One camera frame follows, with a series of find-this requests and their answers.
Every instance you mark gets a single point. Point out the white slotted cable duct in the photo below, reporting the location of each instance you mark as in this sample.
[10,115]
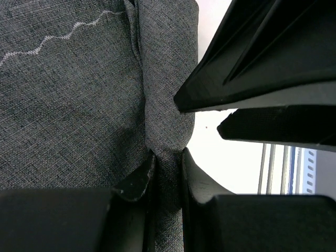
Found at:
[302,171]

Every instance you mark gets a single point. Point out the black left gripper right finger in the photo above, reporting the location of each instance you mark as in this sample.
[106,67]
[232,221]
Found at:
[215,219]

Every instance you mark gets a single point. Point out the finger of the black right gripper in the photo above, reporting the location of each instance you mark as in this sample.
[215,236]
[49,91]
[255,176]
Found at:
[266,54]
[305,126]

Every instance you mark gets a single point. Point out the grey cloth napkin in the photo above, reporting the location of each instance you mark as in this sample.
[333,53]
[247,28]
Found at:
[87,91]

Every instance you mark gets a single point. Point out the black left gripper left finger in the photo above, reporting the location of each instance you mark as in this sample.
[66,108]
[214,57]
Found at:
[119,218]

